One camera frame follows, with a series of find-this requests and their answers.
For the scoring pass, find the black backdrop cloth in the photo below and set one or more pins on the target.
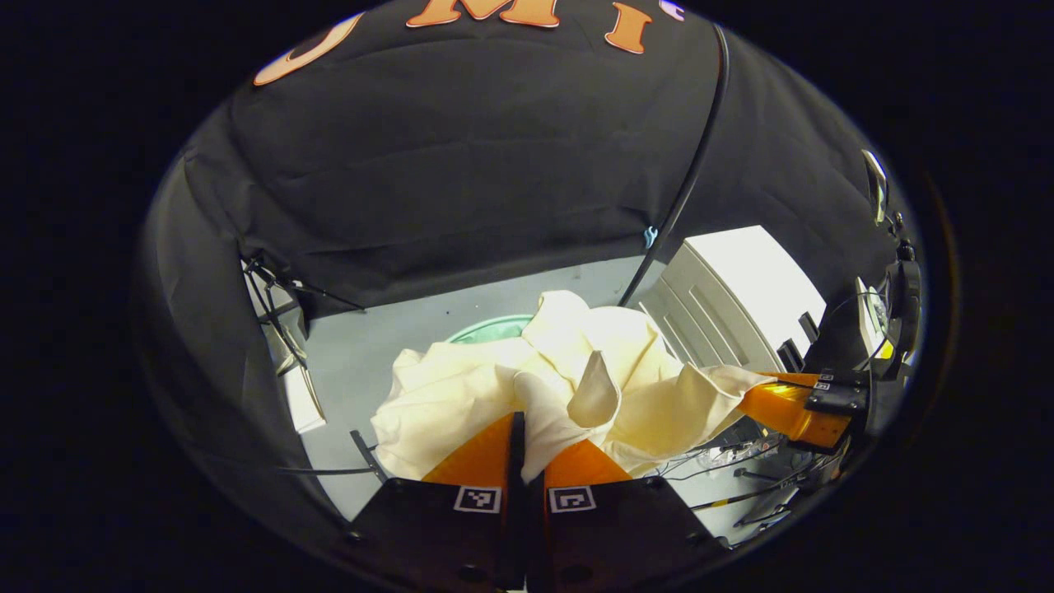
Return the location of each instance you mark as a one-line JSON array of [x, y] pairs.
[[494, 165]]

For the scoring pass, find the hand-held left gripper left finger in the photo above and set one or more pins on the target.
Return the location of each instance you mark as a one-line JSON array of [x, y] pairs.
[[445, 527]]

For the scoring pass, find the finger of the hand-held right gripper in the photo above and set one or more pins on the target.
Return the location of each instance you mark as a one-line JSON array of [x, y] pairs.
[[790, 377], [795, 416]]

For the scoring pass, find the black tripod stand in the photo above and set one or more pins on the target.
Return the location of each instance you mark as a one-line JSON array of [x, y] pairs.
[[257, 268]]

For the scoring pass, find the green laundry hamper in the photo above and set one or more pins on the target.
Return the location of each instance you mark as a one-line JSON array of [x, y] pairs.
[[494, 329]]

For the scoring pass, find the white board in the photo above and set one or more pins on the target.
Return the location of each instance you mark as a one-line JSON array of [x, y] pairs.
[[306, 408]]

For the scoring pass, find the cream shirt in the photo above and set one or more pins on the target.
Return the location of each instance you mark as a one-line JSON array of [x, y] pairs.
[[469, 387]]

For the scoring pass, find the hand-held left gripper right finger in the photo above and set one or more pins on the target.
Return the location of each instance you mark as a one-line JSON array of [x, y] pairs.
[[626, 527]]

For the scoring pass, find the black clothes rail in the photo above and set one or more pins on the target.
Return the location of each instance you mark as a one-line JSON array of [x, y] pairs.
[[669, 216]]

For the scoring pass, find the small blue clip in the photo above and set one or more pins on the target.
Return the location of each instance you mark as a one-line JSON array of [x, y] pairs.
[[650, 237]]

